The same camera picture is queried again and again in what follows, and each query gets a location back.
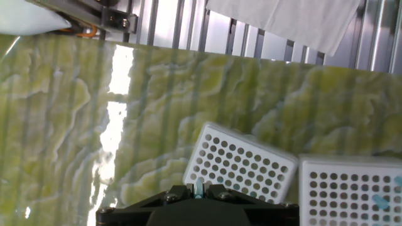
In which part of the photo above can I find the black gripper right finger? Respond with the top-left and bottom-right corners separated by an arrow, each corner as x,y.
203,184 -> 300,226

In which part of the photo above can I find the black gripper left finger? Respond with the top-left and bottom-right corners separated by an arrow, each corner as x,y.
95,184 -> 195,226

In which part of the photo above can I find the white paper sheet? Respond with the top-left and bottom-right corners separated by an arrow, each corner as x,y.
205,0 -> 362,57

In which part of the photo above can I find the orange tube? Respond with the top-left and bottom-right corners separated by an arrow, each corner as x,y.
59,24 -> 98,38

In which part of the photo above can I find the white smooth rounded object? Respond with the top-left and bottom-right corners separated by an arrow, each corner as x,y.
0,0 -> 72,36

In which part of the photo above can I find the aluminium frame beam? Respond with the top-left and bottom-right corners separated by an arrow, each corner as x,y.
28,0 -> 139,35

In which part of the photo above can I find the white pipette tip rack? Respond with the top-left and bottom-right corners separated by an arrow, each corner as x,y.
298,154 -> 402,226
182,121 -> 299,205

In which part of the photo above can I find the green marble pattern mat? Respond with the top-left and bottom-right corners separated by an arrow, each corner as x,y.
0,33 -> 402,226

